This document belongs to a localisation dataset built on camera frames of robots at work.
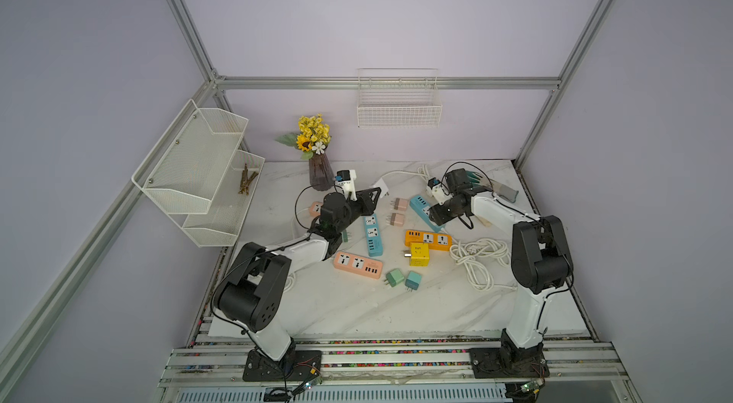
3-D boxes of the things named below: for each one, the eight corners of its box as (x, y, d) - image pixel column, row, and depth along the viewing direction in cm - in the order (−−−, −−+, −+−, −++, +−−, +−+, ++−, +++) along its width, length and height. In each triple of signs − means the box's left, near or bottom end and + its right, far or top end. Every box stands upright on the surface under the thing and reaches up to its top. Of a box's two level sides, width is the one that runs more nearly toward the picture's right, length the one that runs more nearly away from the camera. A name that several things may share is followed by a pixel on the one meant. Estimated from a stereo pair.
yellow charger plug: (405, 266, 93) (406, 260, 89) (403, 250, 97) (405, 243, 93) (428, 266, 93) (430, 260, 89) (426, 250, 97) (428, 243, 93)
